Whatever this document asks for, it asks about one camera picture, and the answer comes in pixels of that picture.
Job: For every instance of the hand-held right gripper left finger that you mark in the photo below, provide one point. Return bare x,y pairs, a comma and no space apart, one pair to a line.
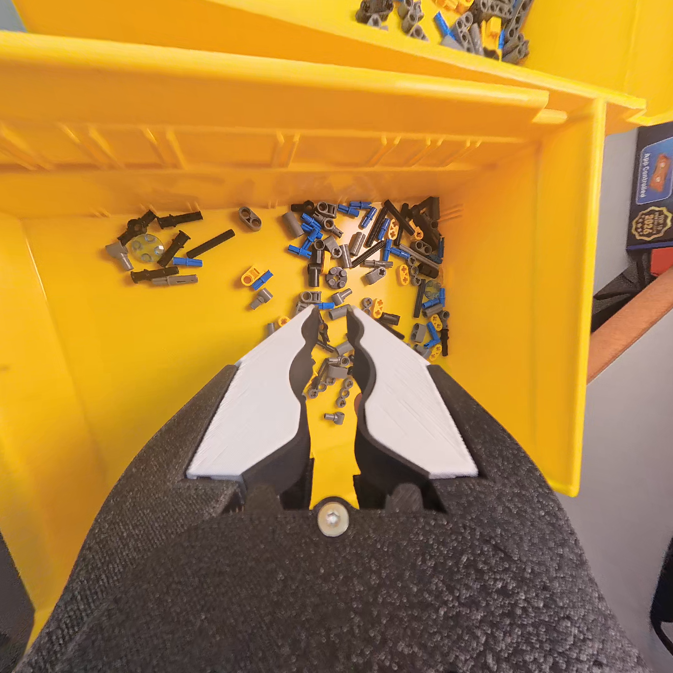
252,420

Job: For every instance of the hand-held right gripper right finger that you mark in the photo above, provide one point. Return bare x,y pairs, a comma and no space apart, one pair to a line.
415,420

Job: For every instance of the yellow plastic bin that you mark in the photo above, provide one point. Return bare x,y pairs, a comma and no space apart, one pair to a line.
263,26
157,342

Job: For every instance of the heap of blue grey parts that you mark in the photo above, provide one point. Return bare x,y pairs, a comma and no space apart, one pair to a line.
368,252

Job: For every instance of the heap of grey lego parts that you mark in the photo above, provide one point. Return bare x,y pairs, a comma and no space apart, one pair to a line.
473,26

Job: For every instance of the robot kit box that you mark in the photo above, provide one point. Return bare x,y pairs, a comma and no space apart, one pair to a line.
652,189

